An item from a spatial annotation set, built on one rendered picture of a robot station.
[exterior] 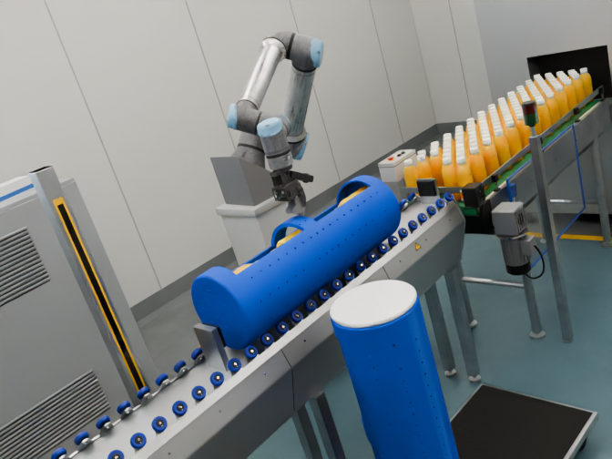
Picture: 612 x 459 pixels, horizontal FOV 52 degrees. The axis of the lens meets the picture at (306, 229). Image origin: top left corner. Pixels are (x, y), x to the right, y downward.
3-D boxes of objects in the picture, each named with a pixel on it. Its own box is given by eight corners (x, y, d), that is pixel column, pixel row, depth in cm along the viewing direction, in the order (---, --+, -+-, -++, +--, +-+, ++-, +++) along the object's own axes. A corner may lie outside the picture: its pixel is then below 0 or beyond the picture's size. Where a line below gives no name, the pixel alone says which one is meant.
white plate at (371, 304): (412, 272, 208) (413, 275, 208) (331, 290, 213) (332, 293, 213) (419, 313, 182) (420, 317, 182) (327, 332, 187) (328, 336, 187)
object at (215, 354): (208, 366, 212) (192, 326, 206) (217, 359, 214) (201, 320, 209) (226, 372, 205) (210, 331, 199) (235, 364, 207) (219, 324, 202)
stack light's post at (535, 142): (562, 341, 323) (527, 137, 287) (566, 337, 325) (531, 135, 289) (570, 342, 320) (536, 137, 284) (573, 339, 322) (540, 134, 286)
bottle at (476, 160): (478, 192, 297) (471, 155, 291) (471, 188, 304) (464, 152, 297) (492, 188, 298) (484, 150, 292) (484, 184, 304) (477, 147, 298)
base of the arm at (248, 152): (221, 160, 322) (227, 142, 324) (251, 173, 334) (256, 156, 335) (240, 159, 307) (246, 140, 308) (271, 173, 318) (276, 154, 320)
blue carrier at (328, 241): (204, 339, 223) (180, 269, 212) (352, 232, 278) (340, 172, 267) (259, 360, 204) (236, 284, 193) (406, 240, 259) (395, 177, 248)
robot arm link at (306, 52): (275, 137, 333) (294, 23, 271) (307, 146, 333) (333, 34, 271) (269, 158, 325) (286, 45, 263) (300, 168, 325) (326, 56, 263)
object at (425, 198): (420, 205, 296) (414, 180, 292) (423, 202, 297) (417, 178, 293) (438, 205, 289) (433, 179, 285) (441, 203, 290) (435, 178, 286)
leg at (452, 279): (467, 382, 315) (441, 270, 294) (473, 374, 318) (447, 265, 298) (477, 383, 311) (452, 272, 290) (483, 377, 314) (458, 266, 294)
